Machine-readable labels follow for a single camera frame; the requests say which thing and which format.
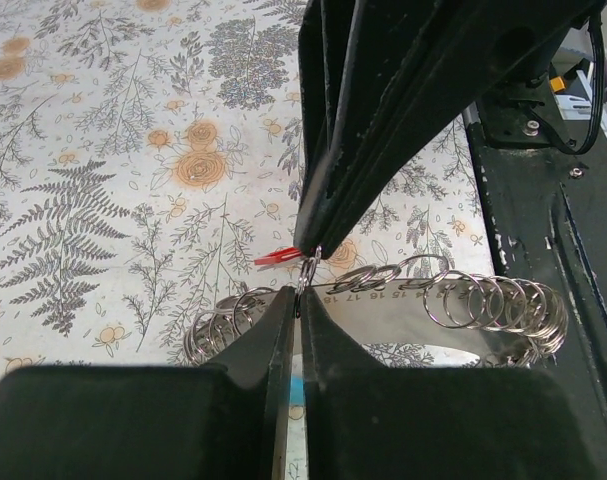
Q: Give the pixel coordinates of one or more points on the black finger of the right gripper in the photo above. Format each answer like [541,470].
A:
[478,44]
[363,117]

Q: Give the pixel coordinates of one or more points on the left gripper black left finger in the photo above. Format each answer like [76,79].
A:
[225,419]

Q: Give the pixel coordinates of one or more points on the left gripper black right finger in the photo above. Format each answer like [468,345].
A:
[365,420]

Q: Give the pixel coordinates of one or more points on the red key tag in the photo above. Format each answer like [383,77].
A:
[278,257]

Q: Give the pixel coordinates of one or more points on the grey keyring with blue handle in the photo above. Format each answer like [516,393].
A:
[421,312]

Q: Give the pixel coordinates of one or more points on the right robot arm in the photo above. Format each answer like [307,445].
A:
[524,95]

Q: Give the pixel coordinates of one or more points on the floral table mat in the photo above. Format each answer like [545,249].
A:
[150,152]

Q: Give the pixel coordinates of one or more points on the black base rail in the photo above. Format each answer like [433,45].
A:
[546,219]

